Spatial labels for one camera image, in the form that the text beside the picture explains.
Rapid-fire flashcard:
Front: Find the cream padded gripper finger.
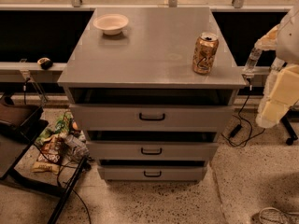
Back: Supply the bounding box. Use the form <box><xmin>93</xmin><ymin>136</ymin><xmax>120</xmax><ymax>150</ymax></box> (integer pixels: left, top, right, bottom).
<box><xmin>256</xmin><ymin>58</ymin><xmax>299</xmax><ymax>129</ymax></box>

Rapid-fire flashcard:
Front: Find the grey top drawer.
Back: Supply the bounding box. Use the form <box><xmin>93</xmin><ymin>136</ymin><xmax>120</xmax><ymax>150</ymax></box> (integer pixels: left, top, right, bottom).
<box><xmin>70</xmin><ymin>105</ymin><xmax>233</xmax><ymax>132</ymax></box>

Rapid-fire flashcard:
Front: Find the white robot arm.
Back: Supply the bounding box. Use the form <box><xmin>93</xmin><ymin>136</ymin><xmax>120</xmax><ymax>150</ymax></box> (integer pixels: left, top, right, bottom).
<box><xmin>254</xmin><ymin>3</ymin><xmax>299</xmax><ymax>129</ymax></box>

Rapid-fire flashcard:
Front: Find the grey drawer cabinet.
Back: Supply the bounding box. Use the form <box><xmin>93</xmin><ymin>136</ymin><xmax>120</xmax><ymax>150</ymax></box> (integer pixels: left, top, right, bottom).
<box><xmin>58</xmin><ymin>7</ymin><xmax>246</xmax><ymax>168</ymax></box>

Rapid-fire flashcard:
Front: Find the grey bottom drawer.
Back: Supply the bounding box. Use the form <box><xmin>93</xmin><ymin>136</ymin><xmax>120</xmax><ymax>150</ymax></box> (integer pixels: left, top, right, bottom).
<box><xmin>98</xmin><ymin>167</ymin><xmax>207</xmax><ymax>181</ymax></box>

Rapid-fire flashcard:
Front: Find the black chair base leg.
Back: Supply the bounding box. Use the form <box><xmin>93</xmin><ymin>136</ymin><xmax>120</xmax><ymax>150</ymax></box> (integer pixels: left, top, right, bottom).
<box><xmin>281</xmin><ymin>109</ymin><xmax>299</xmax><ymax>146</ymax></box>

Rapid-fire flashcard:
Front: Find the clear plastic water bottle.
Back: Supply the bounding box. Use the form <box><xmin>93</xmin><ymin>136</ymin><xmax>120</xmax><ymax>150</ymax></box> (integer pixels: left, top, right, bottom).
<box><xmin>243</xmin><ymin>48</ymin><xmax>263</xmax><ymax>78</ymax></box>

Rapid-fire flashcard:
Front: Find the gold soda can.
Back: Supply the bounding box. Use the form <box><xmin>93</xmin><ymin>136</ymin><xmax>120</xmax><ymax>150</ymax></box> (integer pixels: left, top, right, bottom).
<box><xmin>192</xmin><ymin>32</ymin><xmax>219</xmax><ymax>75</ymax></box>

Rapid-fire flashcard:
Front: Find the white paper bowl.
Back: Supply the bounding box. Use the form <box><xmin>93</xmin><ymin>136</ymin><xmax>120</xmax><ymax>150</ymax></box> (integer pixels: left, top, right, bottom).
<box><xmin>93</xmin><ymin>14</ymin><xmax>129</xmax><ymax>35</ymax></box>

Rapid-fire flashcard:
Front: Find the crumpled clear plastic bottle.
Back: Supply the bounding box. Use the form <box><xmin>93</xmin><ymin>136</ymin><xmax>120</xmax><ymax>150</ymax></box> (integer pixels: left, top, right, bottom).
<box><xmin>64</xmin><ymin>134</ymin><xmax>89</xmax><ymax>161</ymax></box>

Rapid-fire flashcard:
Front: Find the green snack bag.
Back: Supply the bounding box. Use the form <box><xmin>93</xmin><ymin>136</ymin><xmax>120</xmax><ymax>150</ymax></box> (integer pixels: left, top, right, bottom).
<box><xmin>36</xmin><ymin>111</ymin><xmax>72</xmax><ymax>146</ymax></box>

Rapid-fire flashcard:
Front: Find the chips snack bag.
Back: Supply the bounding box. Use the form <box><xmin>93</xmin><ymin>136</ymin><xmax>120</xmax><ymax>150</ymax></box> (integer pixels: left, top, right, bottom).
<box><xmin>32</xmin><ymin>134</ymin><xmax>64</xmax><ymax>175</ymax></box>

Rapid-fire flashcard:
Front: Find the small black round device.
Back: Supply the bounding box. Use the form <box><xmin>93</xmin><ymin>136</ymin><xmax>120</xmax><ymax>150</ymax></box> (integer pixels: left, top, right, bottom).
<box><xmin>37</xmin><ymin>57</ymin><xmax>53</xmax><ymax>70</ymax></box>

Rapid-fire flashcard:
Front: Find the black tray cart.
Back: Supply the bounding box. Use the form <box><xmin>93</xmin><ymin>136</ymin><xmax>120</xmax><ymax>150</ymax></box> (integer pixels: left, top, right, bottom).
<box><xmin>0</xmin><ymin>95</ymin><xmax>87</xmax><ymax>224</ymax></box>

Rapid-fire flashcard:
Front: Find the black power cable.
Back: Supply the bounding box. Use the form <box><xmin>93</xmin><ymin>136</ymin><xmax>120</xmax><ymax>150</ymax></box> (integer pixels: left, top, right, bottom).
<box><xmin>221</xmin><ymin>77</ymin><xmax>266</xmax><ymax>148</ymax></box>

